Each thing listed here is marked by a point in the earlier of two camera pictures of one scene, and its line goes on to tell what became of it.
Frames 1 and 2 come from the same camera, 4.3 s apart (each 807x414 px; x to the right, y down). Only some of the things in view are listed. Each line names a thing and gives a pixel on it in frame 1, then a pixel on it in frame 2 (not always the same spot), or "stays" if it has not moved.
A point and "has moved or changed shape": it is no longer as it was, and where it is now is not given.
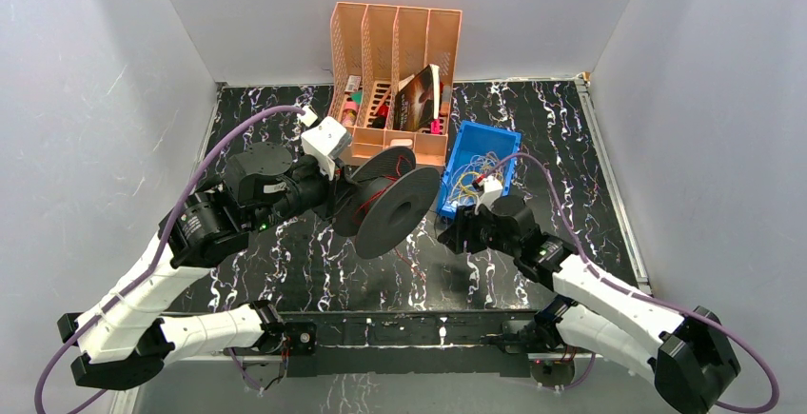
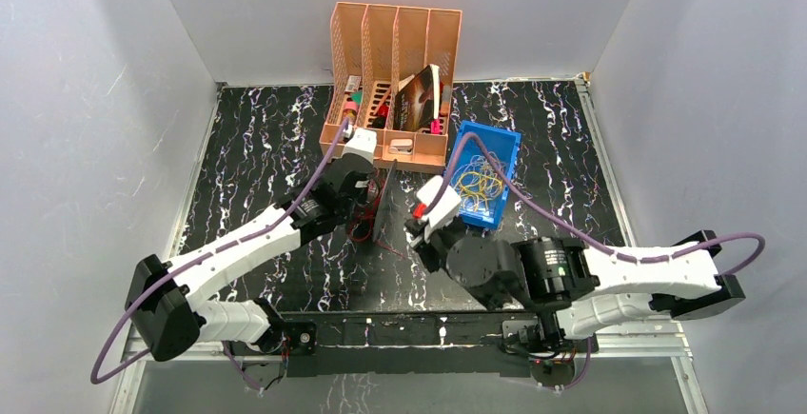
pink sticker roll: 349,113 stays
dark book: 417,102 stays
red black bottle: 380,119 stays
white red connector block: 490,190 to 447,206
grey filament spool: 384,201 has moved or changed shape
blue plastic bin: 474,151 stays
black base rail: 409,343 stays
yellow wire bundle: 465,184 stays
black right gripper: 454,236 to 425,249
